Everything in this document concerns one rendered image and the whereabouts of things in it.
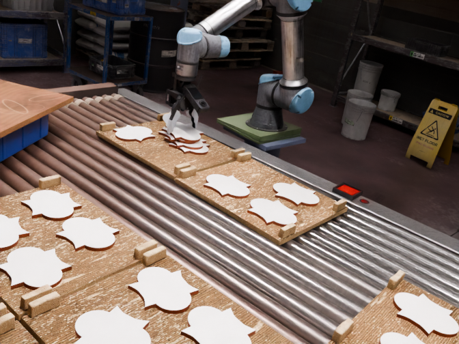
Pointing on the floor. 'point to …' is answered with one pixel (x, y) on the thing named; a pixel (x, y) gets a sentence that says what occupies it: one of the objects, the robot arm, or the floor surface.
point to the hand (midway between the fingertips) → (182, 131)
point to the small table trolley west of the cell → (78, 74)
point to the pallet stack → (235, 35)
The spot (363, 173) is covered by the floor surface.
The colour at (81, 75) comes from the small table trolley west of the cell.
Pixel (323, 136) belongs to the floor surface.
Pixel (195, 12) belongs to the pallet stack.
